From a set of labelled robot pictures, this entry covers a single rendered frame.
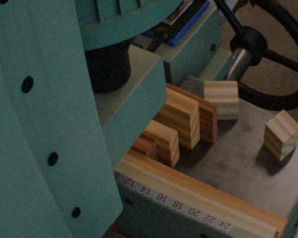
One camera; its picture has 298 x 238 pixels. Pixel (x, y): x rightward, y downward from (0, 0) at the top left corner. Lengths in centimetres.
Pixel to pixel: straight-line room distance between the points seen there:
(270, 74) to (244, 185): 133
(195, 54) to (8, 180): 53
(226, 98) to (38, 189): 43
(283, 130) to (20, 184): 44
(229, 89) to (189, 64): 8
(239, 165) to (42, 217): 40
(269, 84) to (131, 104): 143
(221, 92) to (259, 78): 126
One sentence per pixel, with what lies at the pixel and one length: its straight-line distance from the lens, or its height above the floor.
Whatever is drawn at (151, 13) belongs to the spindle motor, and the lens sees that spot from 46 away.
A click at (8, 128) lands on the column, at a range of 31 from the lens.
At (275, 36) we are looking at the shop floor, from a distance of 218.
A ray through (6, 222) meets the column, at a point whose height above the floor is 123.
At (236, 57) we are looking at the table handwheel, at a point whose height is 83.
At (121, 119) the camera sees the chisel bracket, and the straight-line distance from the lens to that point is 60.
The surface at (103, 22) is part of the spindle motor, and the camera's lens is 44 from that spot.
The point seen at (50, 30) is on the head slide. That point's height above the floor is 127.
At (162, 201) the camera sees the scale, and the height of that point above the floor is 96.
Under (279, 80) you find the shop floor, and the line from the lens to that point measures 203.
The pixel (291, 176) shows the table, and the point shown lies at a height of 90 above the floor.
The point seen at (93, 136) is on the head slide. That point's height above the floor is 114.
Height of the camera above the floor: 153
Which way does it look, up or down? 52 degrees down
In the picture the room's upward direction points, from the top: 8 degrees counter-clockwise
